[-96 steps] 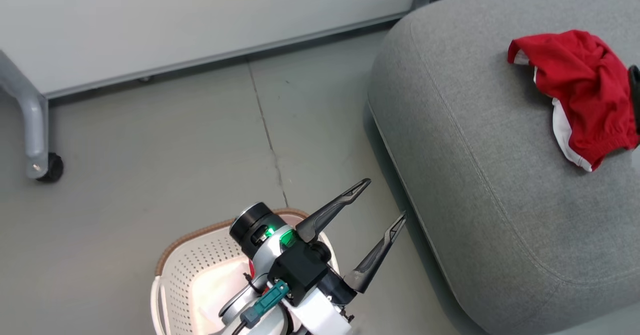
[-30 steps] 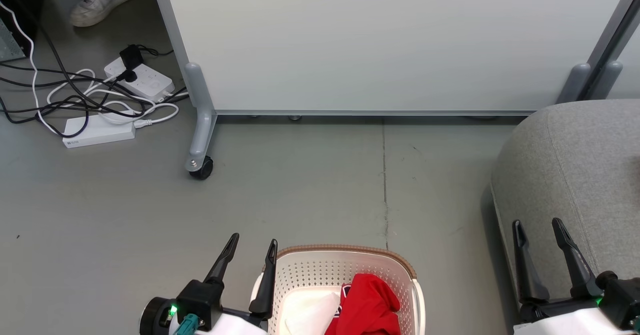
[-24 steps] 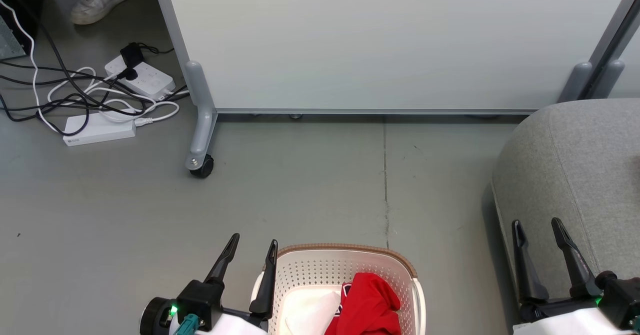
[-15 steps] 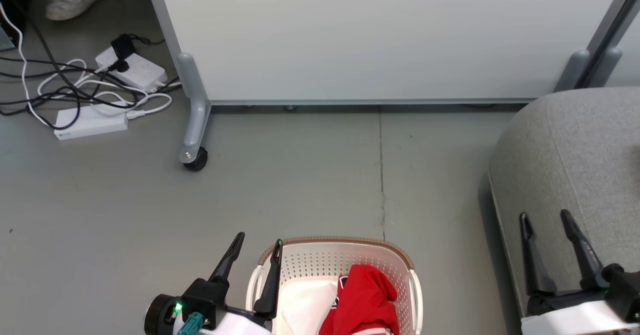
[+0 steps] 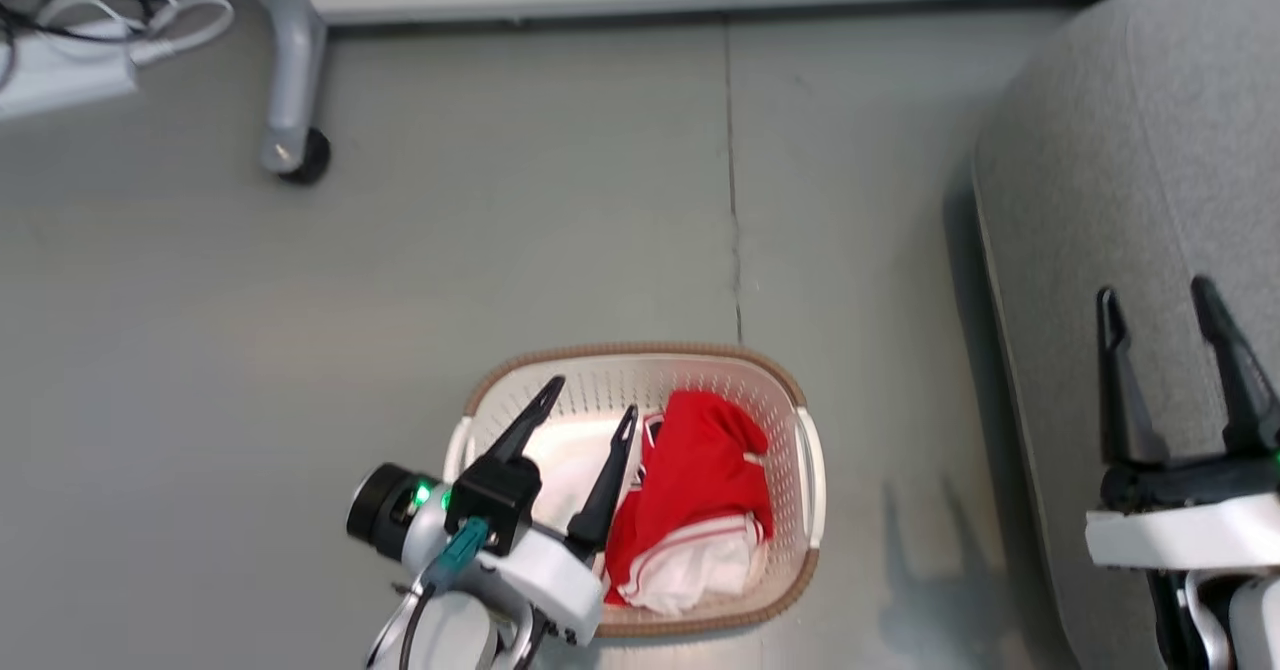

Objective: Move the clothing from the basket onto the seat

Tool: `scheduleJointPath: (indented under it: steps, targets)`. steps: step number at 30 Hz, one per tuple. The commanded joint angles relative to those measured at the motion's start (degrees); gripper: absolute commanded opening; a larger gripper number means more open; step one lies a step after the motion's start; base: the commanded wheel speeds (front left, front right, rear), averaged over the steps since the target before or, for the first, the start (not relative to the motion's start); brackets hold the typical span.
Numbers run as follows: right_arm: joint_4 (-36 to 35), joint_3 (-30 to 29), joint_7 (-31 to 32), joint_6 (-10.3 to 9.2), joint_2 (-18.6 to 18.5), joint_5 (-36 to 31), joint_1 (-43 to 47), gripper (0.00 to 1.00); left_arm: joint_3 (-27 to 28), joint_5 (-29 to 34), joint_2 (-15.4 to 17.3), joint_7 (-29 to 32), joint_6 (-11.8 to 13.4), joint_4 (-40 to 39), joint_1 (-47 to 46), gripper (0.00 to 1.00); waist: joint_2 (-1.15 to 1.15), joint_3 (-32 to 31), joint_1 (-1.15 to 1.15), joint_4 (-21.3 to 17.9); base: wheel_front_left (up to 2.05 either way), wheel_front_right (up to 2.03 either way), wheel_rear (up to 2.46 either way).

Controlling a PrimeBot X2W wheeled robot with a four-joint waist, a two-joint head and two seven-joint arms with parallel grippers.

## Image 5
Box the white plastic laundry basket brown rim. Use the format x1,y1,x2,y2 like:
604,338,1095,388
442,341,828,640

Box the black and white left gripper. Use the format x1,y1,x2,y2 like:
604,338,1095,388
444,375,641,647

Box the grey metal leg with caster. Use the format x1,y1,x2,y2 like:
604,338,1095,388
233,0,333,187

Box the red and white garment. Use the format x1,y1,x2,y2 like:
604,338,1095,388
602,389,777,617

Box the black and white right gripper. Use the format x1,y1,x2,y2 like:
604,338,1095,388
1085,274,1280,573

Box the teal cable connector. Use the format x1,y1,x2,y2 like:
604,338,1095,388
437,517,492,579

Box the white power adapter box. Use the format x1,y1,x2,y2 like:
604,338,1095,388
0,25,139,119

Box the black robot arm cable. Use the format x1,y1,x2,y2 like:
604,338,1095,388
398,580,438,670

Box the white cable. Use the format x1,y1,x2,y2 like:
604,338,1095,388
125,0,237,67

